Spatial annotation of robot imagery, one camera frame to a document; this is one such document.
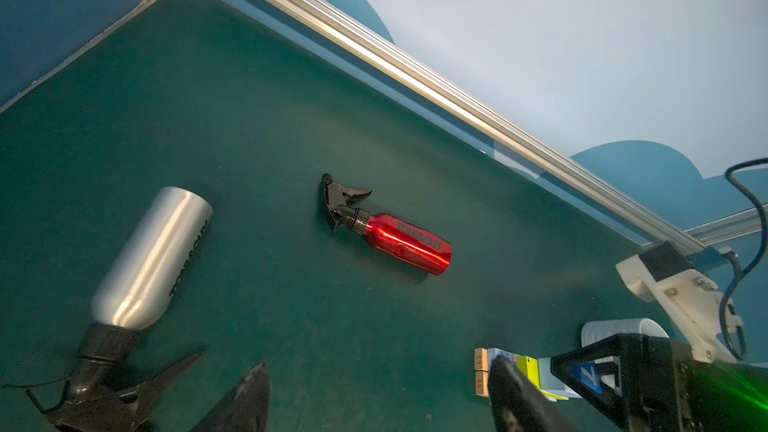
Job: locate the silver spray bottle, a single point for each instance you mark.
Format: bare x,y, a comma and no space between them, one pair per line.
133,296

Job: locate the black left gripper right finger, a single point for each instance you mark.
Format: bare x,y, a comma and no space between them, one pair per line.
517,405

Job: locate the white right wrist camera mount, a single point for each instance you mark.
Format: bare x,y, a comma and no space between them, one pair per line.
704,315

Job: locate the natural wood block 62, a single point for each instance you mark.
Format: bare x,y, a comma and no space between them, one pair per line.
481,359

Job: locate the light blue long block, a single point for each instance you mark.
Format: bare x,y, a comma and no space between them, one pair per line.
494,353

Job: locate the aluminium right corner post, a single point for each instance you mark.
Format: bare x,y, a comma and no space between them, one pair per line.
727,228

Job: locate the natural wood block 51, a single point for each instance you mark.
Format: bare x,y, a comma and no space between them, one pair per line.
481,383

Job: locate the blue number seven cube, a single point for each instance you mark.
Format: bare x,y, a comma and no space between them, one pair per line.
587,374

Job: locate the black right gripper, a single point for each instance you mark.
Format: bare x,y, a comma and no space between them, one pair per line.
676,392

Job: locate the lime green wooden block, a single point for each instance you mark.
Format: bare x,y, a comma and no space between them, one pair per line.
530,369

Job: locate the translucent plastic mug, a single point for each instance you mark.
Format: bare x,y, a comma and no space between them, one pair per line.
595,331

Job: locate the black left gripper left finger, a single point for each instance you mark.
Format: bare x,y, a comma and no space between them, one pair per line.
244,408

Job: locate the aluminium back frame rail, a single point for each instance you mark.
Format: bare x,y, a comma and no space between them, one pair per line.
371,48

